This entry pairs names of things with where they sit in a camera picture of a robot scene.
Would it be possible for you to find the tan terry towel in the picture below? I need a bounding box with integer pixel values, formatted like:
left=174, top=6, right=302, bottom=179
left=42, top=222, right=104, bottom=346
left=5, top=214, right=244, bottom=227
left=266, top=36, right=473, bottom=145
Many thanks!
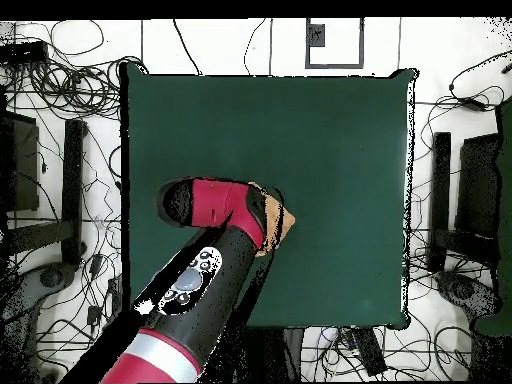
left=247, top=181, right=297, bottom=258

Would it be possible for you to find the dark green table cloth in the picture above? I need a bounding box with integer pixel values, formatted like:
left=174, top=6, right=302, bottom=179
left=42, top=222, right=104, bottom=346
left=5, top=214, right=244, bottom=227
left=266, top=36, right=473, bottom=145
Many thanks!
left=119, top=67, right=420, bottom=331

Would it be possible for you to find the black power strip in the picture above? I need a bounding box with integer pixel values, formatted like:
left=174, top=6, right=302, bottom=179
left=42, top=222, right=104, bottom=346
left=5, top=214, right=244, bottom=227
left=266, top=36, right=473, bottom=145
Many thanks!
left=107, top=275, right=122, bottom=317
left=0, top=40, right=50, bottom=65
left=353, top=327, right=388, bottom=377

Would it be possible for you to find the black T-shaped stand base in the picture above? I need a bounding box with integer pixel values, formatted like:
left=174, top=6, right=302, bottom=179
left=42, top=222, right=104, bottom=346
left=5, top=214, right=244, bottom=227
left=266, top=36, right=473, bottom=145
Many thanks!
left=426, top=131, right=501, bottom=274
left=3, top=118, right=88, bottom=267

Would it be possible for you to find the small gray square box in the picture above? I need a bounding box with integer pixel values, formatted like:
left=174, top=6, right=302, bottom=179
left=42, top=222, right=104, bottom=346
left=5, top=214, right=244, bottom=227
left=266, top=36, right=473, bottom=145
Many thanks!
left=306, top=23, right=326, bottom=48

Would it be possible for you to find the gray stand base black knob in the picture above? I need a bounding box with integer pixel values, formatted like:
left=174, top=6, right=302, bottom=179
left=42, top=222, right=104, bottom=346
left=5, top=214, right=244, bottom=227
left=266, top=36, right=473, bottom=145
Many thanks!
left=434, top=270, right=503, bottom=321
left=0, top=261, right=79, bottom=383

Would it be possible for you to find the black rectangular box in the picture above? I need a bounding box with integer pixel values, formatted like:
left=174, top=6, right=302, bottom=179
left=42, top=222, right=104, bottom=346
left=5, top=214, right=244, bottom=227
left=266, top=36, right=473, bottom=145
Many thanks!
left=454, top=133, right=502, bottom=238
left=0, top=110, right=40, bottom=213

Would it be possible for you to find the dark green fabric sheet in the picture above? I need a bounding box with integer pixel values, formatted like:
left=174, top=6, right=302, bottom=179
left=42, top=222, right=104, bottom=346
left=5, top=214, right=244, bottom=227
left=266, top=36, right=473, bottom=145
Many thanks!
left=473, top=99, right=512, bottom=337

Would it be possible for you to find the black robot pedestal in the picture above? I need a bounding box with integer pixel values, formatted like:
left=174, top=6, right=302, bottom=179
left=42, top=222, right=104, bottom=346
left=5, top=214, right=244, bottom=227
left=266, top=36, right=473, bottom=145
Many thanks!
left=235, top=327, right=305, bottom=382

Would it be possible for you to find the gray square frame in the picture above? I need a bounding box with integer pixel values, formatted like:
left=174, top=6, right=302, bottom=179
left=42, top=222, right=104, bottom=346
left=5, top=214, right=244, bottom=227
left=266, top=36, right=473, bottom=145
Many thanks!
left=304, top=17, right=366, bottom=70

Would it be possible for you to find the black cable tangle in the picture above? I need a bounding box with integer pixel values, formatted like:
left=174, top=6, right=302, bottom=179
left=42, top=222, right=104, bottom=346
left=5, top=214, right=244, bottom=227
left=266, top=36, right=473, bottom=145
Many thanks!
left=7, top=55, right=149, bottom=121

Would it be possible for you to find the black inline cable adapter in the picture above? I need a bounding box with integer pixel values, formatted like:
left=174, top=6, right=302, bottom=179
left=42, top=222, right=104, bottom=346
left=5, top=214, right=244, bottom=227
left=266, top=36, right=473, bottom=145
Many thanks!
left=459, top=97, right=487, bottom=112

